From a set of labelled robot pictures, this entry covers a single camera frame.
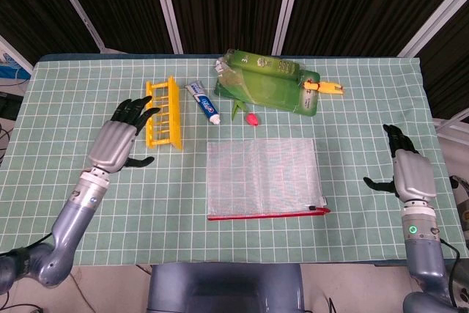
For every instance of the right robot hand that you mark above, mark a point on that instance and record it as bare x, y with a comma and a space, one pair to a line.
412, 173

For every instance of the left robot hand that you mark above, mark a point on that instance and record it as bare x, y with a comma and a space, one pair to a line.
111, 144

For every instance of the white mesh zipper pouch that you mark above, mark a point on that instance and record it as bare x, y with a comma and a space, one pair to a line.
260, 173

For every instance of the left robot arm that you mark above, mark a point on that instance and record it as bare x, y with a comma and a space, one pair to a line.
69, 217

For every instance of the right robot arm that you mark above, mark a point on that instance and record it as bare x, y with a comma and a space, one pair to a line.
421, 247

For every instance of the green checkered tablecloth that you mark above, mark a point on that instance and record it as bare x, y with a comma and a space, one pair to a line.
146, 199

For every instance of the yellow plastic rack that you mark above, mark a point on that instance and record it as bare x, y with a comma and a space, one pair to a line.
175, 115

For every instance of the white blue toothpaste tube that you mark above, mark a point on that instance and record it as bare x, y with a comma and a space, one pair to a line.
207, 104

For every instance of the yellow rubber chicken toy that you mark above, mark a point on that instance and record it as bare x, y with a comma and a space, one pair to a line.
326, 87

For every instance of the white blue board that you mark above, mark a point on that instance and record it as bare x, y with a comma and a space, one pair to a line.
11, 63

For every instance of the pink artificial tulip flower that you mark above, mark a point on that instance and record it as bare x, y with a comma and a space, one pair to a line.
252, 119

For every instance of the green blister package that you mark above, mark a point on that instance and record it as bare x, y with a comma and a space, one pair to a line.
264, 85

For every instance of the grey blue robot torso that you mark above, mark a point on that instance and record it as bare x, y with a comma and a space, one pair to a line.
223, 287

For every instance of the white partition post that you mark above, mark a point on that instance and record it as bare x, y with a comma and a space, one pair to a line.
78, 9
436, 20
166, 5
287, 5

